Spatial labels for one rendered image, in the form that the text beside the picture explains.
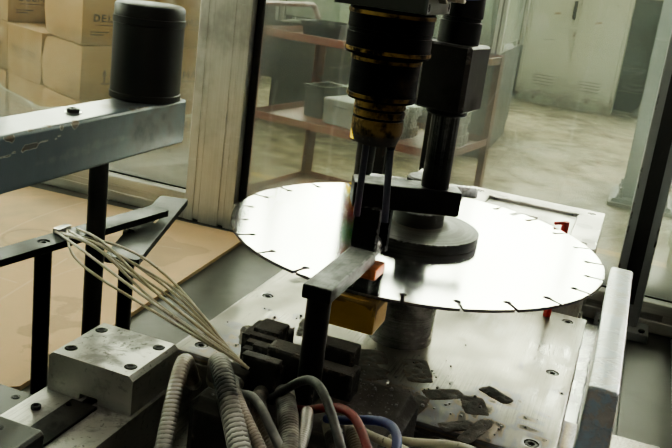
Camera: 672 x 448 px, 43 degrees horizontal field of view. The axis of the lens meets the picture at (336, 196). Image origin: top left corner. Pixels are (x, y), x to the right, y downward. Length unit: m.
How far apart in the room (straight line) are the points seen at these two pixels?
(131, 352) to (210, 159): 0.74
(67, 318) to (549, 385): 0.54
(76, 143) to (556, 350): 0.48
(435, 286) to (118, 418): 0.25
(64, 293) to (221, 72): 0.44
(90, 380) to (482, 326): 0.40
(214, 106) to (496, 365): 0.71
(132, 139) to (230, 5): 0.64
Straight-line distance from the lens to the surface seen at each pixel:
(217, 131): 1.33
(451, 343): 0.80
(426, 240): 0.72
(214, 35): 1.31
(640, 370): 1.11
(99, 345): 0.65
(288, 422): 0.52
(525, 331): 0.86
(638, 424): 0.98
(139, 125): 0.69
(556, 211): 1.14
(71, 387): 0.64
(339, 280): 0.54
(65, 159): 0.62
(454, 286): 0.65
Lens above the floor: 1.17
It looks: 15 degrees down
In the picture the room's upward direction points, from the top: 7 degrees clockwise
